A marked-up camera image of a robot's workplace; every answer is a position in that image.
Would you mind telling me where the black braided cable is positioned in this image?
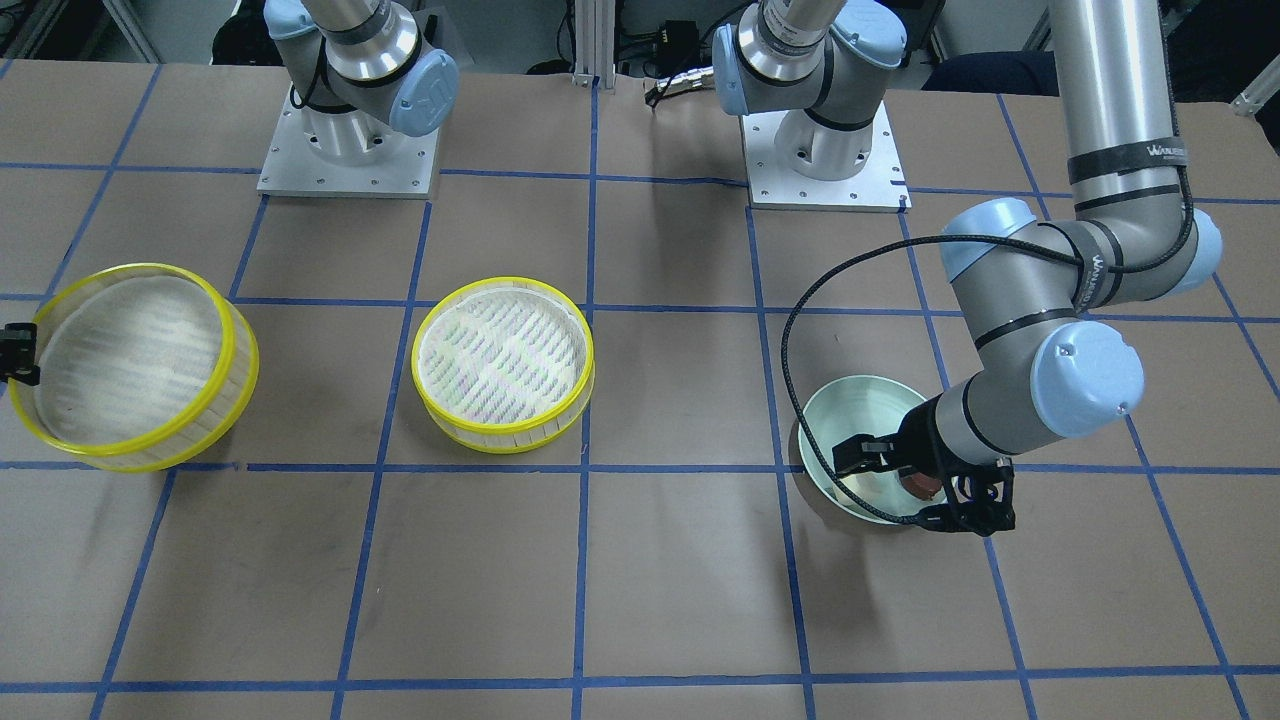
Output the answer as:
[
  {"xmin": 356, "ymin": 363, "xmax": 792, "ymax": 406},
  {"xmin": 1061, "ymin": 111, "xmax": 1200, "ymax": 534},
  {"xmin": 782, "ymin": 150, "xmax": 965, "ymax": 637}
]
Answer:
[{"xmin": 781, "ymin": 165, "xmax": 1198, "ymax": 527}]

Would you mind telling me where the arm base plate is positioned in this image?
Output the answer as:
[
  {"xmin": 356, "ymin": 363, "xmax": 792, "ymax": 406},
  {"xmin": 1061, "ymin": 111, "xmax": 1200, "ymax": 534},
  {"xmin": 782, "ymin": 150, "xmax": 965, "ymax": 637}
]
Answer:
[
  {"xmin": 740, "ymin": 102, "xmax": 913, "ymax": 213},
  {"xmin": 256, "ymin": 86, "xmax": 442, "ymax": 200}
]

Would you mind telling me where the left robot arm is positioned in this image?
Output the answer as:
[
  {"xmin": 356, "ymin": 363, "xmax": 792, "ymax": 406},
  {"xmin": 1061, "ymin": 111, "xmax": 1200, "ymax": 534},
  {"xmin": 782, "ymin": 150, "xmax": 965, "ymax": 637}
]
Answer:
[{"xmin": 712, "ymin": 1, "xmax": 1222, "ymax": 537}]

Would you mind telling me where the yellow steamer basket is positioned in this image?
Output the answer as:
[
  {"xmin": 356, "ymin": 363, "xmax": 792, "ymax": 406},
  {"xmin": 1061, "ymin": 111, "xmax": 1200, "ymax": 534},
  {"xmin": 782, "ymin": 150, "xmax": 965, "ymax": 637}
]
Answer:
[
  {"xmin": 6, "ymin": 263, "xmax": 260, "ymax": 473},
  {"xmin": 408, "ymin": 275, "xmax": 596, "ymax": 455}
]

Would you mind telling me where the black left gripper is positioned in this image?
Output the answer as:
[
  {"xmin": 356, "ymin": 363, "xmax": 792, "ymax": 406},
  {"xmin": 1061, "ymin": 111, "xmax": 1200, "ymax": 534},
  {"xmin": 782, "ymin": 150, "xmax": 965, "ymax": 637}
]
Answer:
[{"xmin": 832, "ymin": 397, "xmax": 1016, "ymax": 536}]

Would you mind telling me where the brown bun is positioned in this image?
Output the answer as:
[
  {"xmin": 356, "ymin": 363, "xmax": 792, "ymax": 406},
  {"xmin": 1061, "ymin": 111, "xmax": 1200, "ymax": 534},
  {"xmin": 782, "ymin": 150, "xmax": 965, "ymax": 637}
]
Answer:
[{"xmin": 899, "ymin": 471, "xmax": 943, "ymax": 502}]

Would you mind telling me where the aluminium frame post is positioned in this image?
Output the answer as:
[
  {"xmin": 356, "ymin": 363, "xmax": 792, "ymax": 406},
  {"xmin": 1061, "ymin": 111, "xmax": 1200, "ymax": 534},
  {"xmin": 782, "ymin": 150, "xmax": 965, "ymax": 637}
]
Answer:
[{"xmin": 571, "ymin": 0, "xmax": 616, "ymax": 92}]

